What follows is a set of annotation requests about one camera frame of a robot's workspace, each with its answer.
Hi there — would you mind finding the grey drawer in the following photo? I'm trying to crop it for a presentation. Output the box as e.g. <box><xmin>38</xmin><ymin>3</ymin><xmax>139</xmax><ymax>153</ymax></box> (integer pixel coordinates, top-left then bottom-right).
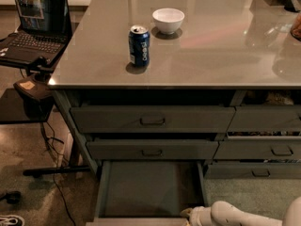
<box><xmin>228</xmin><ymin>105</ymin><xmax>301</xmax><ymax>132</ymax></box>
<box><xmin>214</xmin><ymin>138</ymin><xmax>301</xmax><ymax>160</ymax></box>
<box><xmin>86</xmin><ymin>160</ymin><xmax>207</xmax><ymax>226</ymax></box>
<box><xmin>205</xmin><ymin>163</ymin><xmax>301</xmax><ymax>179</ymax></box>
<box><xmin>70</xmin><ymin>105</ymin><xmax>235</xmax><ymax>133</ymax></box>
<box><xmin>87</xmin><ymin>139</ymin><xmax>218</xmax><ymax>160</ymax></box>

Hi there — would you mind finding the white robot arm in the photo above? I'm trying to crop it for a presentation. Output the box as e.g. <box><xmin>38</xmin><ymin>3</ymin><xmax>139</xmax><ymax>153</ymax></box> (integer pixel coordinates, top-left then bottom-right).
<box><xmin>181</xmin><ymin>197</ymin><xmax>301</xmax><ymax>226</ymax></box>

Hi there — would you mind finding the black object on floor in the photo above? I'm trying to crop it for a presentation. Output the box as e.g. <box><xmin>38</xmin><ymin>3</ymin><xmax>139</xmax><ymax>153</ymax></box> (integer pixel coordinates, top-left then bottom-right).
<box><xmin>0</xmin><ymin>191</ymin><xmax>21</xmax><ymax>204</ymax></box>

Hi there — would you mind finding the white sneaker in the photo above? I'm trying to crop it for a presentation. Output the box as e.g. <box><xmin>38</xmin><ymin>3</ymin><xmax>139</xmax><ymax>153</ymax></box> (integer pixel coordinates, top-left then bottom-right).
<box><xmin>0</xmin><ymin>215</ymin><xmax>24</xmax><ymax>226</ymax></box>

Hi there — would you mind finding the blue soda can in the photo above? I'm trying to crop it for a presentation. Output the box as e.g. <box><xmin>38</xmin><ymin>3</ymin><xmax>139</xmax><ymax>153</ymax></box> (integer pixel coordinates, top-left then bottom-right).
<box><xmin>129</xmin><ymin>24</ymin><xmax>150</xmax><ymax>67</ymax></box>

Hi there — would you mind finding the black laptop stand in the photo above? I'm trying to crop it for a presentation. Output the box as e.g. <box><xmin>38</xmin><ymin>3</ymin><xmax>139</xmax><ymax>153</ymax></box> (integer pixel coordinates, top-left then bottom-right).
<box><xmin>0</xmin><ymin>59</ymin><xmax>90</xmax><ymax>178</ymax></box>

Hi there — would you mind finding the white ceramic bowl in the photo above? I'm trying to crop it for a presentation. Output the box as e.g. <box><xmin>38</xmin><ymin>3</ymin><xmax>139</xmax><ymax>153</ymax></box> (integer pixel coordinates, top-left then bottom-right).
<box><xmin>152</xmin><ymin>8</ymin><xmax>185</xmax><ymax>34</ymax></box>

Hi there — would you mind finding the brown item at counter edge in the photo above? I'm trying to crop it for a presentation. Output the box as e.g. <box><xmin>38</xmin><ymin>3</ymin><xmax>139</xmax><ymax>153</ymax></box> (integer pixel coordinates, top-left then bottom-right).
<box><xmin>291</xmin><ymin>13</ymin><xmax>301</xmax><ymax>40</ymax></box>

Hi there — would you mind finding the black open laptop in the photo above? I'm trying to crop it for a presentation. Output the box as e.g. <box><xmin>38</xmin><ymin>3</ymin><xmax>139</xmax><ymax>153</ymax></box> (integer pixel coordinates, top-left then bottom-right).
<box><xmin>0</xmin><ymin>0</ymin><xmax>72</xmax><ymax>67</ymax></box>

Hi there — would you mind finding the black floor cable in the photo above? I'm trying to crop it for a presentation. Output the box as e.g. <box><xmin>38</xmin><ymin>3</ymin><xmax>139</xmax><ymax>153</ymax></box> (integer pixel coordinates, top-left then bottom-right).
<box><xmin>39</xmin><ymin>121</ymin><xmax>77</xmax><ymax>226</ymax></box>

